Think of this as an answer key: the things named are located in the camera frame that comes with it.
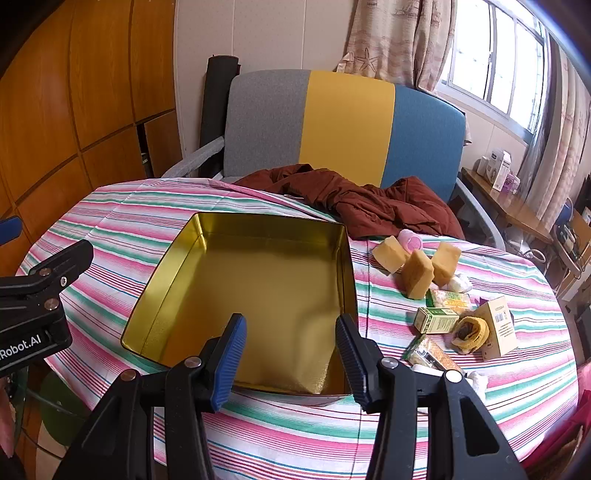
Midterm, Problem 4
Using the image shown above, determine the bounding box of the sesame bar snack packet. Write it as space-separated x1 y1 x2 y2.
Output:
403 335 465 376

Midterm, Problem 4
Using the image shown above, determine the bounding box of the green round object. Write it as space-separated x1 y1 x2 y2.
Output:
39 369 100 448

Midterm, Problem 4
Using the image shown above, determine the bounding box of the beige tall box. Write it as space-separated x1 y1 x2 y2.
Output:
475 295 519 360

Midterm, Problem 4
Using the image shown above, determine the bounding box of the black rolled mat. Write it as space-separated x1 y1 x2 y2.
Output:
199 56 241 176

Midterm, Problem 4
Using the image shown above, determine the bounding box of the wooden wardrobe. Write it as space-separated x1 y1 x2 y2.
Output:
0 0 181 278

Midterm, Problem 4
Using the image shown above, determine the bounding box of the white carton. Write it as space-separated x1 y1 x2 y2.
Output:
489 150 512 191

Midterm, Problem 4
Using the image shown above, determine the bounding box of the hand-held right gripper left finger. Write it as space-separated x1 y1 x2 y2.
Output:
58 313 247 480

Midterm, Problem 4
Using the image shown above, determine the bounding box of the yellow green snack packet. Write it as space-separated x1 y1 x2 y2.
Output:
425 288 472 311

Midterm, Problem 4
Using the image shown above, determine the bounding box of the pink hair roller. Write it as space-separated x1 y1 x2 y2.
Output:
398 229 423 254

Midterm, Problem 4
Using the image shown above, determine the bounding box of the yellow mesh pouch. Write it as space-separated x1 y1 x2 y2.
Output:
450 310 491 355

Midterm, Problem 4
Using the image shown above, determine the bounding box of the white cotton ball bag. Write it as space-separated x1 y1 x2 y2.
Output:
443 273 472 294

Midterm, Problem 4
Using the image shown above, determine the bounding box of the wooden side desk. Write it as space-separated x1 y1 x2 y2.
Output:
462 167 555 245

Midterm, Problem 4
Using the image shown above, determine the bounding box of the small green box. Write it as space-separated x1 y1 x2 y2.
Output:
413 307 460 334

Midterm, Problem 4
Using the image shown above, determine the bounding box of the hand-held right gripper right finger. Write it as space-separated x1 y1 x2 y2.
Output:
335 314 529 480

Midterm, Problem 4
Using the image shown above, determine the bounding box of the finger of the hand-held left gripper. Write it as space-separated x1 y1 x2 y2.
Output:
0 216 23 241
0 240 94 310

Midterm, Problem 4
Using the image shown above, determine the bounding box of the beige pleated curtain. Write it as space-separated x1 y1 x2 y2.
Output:
522 41 591 232

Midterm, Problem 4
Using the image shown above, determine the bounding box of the white plastic packet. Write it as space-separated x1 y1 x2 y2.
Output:
411 364 489 394

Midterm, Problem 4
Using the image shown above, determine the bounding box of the pink bag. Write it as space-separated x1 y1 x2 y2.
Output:
522 406 591 480

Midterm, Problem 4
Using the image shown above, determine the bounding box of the striped pink green tablecloth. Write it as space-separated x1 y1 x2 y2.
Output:
16 179 580 480

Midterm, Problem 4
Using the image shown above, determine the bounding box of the yellow sponge block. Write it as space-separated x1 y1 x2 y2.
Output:
372 235 409 273
431 242 461 287
401 250 435 300

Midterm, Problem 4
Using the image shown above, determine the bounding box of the window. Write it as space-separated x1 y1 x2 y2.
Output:
438 0 550 139

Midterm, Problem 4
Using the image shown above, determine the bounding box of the gold metal tin box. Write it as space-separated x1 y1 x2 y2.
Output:
121 212 358 408

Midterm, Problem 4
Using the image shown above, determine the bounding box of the starfish patterned curtain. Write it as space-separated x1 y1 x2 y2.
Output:
342 0 458 93

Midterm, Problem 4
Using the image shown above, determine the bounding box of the brown red garment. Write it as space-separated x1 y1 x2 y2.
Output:
233 164 465 240

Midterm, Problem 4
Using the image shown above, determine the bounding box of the grey yellow blue chair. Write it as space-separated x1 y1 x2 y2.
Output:
161 69 504 250

